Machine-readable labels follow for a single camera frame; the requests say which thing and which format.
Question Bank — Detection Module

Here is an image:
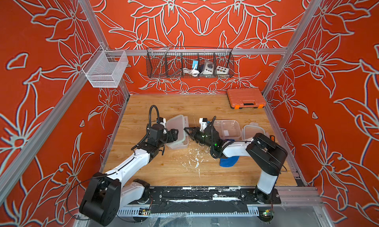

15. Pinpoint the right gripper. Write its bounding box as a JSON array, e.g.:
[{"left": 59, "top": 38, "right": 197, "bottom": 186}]
[{"left": 183, "top": 128, "right": 215, "bottom": 151}]

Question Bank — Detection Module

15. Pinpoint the clear lunch box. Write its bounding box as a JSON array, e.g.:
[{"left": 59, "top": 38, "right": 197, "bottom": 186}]
[{"left": 214, "top": 120, "right": 242, "bottom": 141}]

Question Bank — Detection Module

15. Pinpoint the blue cloth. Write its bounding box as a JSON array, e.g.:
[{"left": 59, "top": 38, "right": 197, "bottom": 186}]
[{"left": 219, "top": 139, "right": 239, "bottom": 168}]

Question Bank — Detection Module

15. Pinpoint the clear lunch box lid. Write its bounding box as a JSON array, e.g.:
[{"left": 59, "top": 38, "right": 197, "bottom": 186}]
[{"left": 242, "top": 122, "right": 266, "bottom": 140}]

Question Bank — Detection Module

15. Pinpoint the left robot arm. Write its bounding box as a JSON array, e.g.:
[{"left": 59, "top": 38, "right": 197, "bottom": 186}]
[{"left": 74, "top": 114, "right": 180, "bottom": 227}]

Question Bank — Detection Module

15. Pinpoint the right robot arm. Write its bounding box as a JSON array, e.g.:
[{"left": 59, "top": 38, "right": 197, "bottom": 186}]
[{"left": 184, "top": 116, "right": 288, "bottom": 204}]

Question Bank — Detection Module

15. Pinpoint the orange tool case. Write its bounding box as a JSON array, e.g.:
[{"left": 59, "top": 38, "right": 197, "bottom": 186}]
[{"left": 227, "top": 88, "right": 266, "bottom": 109}]

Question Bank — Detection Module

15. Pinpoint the white power adapter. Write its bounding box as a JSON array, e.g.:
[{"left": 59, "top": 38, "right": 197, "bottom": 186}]
[{"left": 200, "top": 61, "right": 214, "bottom": 75}]

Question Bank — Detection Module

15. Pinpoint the white button box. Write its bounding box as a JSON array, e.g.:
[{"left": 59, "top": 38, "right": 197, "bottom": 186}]
[{"left": 216, "top": 66, "right": 230, "bottom": 76}]

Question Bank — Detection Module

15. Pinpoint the blue white small box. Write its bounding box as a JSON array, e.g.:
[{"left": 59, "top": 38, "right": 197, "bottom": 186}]
[{"left": 192, "top": 60, "right": 198, "bottom": 70}]

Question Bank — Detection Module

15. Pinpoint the clear acrylic box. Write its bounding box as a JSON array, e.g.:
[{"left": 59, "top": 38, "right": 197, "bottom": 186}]
[{"left": 82, "top": 46, "right": 129, "bottom": 88}]

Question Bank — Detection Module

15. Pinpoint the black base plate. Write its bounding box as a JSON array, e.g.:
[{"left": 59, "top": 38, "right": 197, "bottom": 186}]
[{"left": 122, "top": 186, "right": 282, "bottom": 214}]

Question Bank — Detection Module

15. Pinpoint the black wire basket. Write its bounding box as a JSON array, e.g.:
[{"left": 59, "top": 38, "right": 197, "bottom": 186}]
[{"left": 146, "top": 46, "right": 235, "bottom": 79}]

